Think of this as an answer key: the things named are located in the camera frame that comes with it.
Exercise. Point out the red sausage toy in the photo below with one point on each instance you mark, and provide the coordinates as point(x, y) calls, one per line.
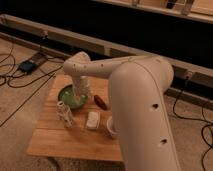
point(99, 102)

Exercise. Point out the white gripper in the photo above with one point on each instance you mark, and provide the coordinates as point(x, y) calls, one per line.
point(81, 87)

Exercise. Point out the white sponge block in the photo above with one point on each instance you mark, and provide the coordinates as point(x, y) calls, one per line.
point(93, 120)

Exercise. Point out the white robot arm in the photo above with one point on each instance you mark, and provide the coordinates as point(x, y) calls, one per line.
point(136, 85)

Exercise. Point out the wooden table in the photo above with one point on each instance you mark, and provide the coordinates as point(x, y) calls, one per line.
point(52, 139)

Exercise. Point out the black power adapter box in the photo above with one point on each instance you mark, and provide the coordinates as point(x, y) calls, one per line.
point(27, 67)

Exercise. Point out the white paper cup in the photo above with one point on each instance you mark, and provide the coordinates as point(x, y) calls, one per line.
point(111, 128)

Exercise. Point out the green bowl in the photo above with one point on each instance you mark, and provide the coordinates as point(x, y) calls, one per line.
point(67, 95)

